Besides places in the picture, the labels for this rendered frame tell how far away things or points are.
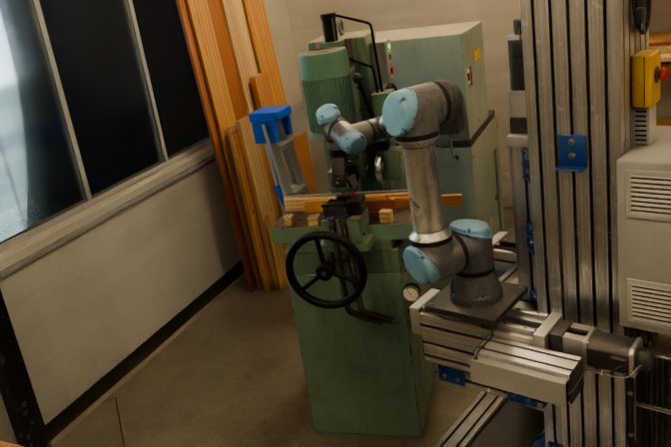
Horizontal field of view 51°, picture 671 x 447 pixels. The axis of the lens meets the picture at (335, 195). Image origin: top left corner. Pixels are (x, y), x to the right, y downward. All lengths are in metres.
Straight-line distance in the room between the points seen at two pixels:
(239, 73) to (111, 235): 1.32
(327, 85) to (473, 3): 2.43
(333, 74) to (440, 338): 0.96
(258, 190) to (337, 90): 1.68
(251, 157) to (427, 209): 2.26
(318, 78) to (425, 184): 0.76
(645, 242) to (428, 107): 0.64
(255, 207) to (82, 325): 1.22
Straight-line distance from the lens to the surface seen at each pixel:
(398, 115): 1.77
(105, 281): 3.53
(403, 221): 2.47
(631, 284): 1.98
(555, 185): 1.99
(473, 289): 2.01
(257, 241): 4.08
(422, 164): 1.82
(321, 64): 2.43
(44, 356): 3.32
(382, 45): 2.74
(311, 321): 2.71
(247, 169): 4.00
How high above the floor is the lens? 1.79
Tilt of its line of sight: 18 degrees down
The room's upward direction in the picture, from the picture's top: 9 degrees counter-clockwise
